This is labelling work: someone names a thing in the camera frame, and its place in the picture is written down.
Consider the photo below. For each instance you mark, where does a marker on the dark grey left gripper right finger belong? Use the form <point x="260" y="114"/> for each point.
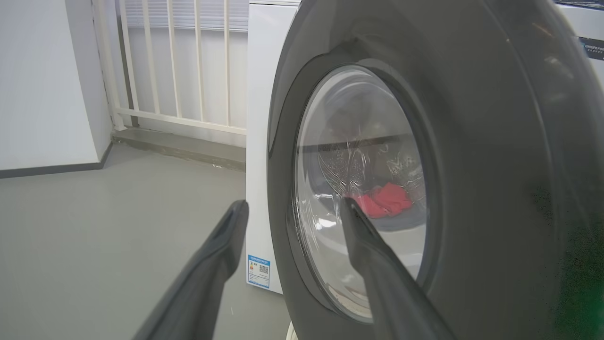
<point x="387" y="293"/>

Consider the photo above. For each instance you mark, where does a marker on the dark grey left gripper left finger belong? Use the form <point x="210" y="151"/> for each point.
<point x="207" y="283"/>

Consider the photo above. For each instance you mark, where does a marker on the red garment with white stripes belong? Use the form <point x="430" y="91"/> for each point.
<point x="387" y="200"/>

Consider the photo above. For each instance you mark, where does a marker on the dark grey washing machine door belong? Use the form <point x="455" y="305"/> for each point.
<point x="495" y="165"/>

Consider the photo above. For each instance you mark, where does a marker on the white washing machine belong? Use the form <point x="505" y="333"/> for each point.
<point x="262" y="141"/>

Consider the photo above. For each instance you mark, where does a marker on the blue energy label sticker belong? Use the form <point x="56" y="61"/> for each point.
<point x="258" y="271"/>

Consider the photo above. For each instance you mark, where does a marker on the white metal railing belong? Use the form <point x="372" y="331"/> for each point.
<point x="151" y="115"/>

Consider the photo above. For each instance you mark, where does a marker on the white horizontal window blinds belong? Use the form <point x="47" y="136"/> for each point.
<point x="184" y="14"/>

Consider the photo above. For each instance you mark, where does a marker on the dark label with white text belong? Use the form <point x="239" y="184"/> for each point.
<point x="593" y="47"/>

